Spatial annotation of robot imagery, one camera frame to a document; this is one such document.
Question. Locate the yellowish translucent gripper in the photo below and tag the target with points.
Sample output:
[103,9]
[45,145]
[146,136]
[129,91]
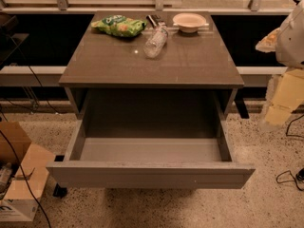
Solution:
[292,40]

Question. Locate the grey top drawer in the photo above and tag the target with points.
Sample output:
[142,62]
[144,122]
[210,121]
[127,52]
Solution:
[168,139]

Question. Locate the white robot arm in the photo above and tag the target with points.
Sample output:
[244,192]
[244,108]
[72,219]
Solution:
[287,42]

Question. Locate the grey drawer cabinet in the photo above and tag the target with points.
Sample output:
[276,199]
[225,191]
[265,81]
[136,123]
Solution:
[187,60]

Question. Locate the white bowl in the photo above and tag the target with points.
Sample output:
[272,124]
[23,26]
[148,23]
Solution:
[189,22]

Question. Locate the clear plastic water bottle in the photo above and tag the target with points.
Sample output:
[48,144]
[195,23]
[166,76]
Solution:
[156,41]

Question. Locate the green chip bag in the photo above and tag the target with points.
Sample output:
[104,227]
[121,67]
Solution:
[120,26]

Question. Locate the brown cardboard box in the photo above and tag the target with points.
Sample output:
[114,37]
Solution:
[27,162]

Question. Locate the black cabinet foot rail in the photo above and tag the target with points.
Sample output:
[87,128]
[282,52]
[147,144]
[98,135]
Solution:
[59,192]

